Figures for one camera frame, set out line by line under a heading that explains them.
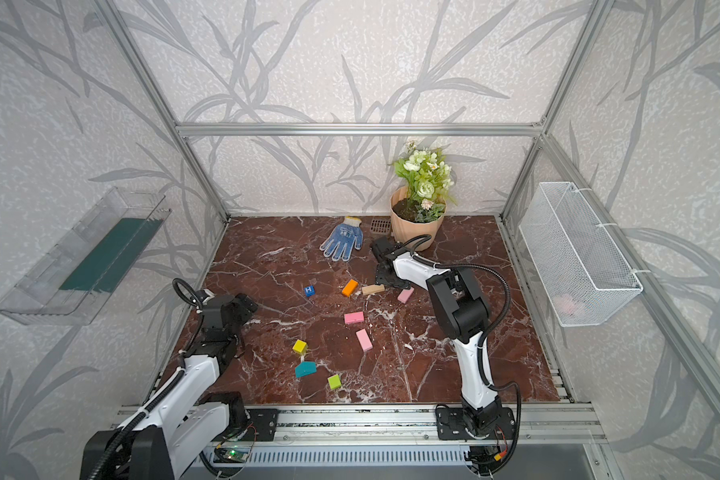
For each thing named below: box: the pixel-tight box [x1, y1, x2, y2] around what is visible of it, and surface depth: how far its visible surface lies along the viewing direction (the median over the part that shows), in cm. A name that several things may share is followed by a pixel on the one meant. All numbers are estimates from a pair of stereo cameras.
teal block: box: [295, 361, 317, 378], surface depth 85 cm
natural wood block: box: [361, 284, 385, 295], surface depth 101 cm
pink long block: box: [356, 328, 373, 351], surface depth 89 cm
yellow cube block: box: [292, 339, 307, 355], surface depth 86 cm
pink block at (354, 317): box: [344, 311, 364, 325], surface depth 93 cm
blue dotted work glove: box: [320, 216, 363, 262], surface depth 114 cm
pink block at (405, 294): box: [397, 287, 415, 303], surface depth 98 cm
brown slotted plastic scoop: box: [370, 219, 392, 235], surface depth 117 cm
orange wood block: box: [341, 279, 359, 297], surface depth 101 cm
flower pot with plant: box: [390, 140, 457, 251], surface depth 98 cm
